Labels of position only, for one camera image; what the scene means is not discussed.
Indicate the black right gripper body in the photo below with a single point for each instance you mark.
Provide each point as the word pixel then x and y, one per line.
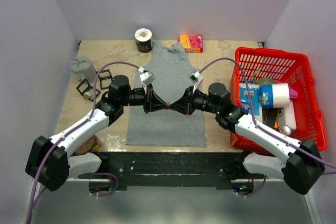
pixel 190 100

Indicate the grey paper roll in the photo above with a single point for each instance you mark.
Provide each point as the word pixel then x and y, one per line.
pixel 82 68

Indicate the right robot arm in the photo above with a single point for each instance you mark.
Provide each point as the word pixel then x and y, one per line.
pixel 297 163

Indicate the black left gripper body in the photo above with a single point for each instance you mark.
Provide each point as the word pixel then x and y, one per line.
pixel 147 98

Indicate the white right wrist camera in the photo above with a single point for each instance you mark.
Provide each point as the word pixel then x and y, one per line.
pixel 197 78

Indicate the blue white wipes roll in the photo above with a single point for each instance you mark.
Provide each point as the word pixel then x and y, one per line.
pixel 274 96

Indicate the brown wooden block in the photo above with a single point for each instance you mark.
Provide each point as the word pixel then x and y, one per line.
pixel 93 144

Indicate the toilet paper roll black wrapper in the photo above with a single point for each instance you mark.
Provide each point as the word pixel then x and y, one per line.
pixel 143 40

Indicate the blue razor package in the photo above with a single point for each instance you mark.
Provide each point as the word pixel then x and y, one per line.
pixel 250 98

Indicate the grey sleeveless shirt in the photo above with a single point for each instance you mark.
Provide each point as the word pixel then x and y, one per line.
pixel 171 68

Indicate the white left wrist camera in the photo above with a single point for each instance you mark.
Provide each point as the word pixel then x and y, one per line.
pixel 146 77

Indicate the green round fruit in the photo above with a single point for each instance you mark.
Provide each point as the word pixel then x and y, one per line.
pixel 266 81

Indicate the pink packet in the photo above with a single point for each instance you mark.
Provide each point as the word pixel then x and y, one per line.
pixel 293 94

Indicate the white box in basket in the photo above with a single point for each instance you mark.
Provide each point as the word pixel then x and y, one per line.
pixel 286 116

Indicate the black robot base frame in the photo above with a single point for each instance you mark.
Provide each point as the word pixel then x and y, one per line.
pixel 161 169

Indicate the red plastic basket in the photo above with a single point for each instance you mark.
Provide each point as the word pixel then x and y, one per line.
pixel 281 80

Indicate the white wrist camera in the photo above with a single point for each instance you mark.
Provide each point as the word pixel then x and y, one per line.
pixel 146 77
pixel 197 78

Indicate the round iridescent brooch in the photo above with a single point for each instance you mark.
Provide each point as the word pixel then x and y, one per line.
pixel 87 95

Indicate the orange pink snack box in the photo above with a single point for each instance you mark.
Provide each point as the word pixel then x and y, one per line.
pixel 192 44

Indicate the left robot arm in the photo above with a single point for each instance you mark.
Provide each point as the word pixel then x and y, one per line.
pixel 51 161

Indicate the black brooch display case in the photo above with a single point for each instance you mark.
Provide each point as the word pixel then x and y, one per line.
pixel 105 77

